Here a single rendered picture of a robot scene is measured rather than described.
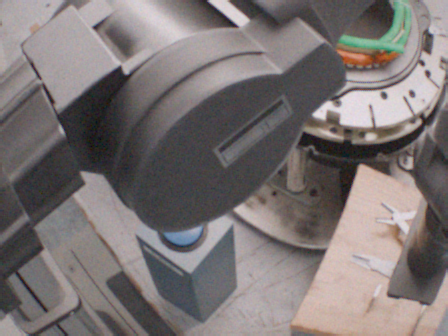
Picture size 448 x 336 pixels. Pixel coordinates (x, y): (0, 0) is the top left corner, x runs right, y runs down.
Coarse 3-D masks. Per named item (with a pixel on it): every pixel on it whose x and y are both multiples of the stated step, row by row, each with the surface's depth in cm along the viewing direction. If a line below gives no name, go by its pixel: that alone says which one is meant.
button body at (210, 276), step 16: (208, 224) 121; (224, 224) 121; (144, 240) 121; (160, 240) 121; (208, 240) 121; (224, 240) 123; (144, 256) 128; (160, 256) 122; (176, 256) 120; (192, 256) 120; (208, 256) 121; (224, 256) 127; (160, 272) 130; (176, 272) 124; (192, 272) 120; (208, 272) 126; (224, 272) 132; (160, 288) 139; (176, 288) 132; (192, 288) 126; (208, 288) 131; (224, 288) 138; (176, 304) 142; (192, 304) 135; (208, 304) 137
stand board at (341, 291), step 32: (352, 192) 119; (384, 192) 118; (416, 192) 118; (352, 224) 117; (384, 224) 117; (384, 256) 116; (320, 288) 115; (352, 288) 115; (384, 288) 114; (320, 320) 113; (352, 320) 113; (384, 320) 113
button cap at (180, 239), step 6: (198, 228) 120; (168, 234) 120; (174, 234) 120; (180, 234) 120; (186, 234) 120; (192, 234) 120; (198, 234) 120; (168, 240) 120; (174, 240) 120; (180, 240) 120; (186, 240) 120; (192, 240) 120; (180, 246) 120; (186, 246) 120
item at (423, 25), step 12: (420, 0) 124; (420, 12) 123; (420, 24) 123; (420, 36) 122; (420, 48) 121; (408, 72) 120; (348, 84) 119; (360, 84) 119; (372, 84) 119; (384, 84) 119; (396, 84) 120; (336, 96) 119
